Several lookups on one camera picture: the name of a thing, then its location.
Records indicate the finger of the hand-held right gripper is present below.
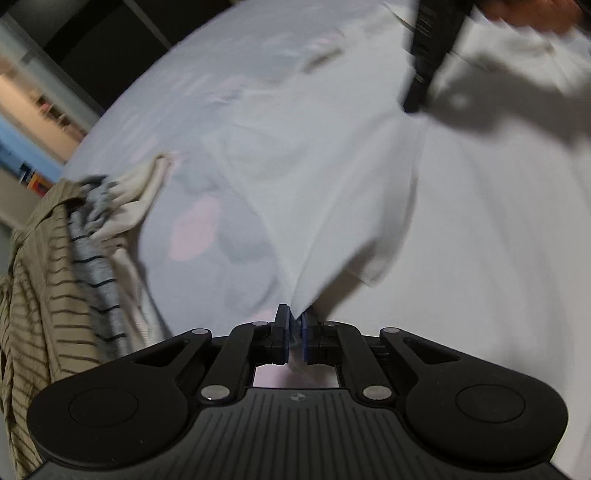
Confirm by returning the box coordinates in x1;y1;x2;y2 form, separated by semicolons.
402;0;477;114

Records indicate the person's right hand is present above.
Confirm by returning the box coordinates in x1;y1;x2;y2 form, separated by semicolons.
479;0;586;35

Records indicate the brown striped shirt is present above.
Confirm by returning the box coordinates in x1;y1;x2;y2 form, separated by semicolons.
0;179;139;480

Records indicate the white t-shirt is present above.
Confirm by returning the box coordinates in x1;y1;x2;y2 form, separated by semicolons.
217;0;591;468

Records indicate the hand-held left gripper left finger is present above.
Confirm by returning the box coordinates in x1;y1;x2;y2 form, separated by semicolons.
130;304;293;406

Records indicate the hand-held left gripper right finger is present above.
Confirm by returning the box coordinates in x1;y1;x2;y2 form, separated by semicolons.
300;310;462;406

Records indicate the cream knit sweater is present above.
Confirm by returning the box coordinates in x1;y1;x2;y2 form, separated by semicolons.
88;154;175;349

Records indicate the grey striped shirt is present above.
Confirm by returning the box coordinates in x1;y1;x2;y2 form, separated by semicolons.
68;174;131;361

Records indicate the orange chair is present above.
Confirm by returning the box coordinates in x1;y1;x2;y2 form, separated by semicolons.
19;167;55;198

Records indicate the black wardrobe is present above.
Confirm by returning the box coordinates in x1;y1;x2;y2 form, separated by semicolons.
7;0;243;118

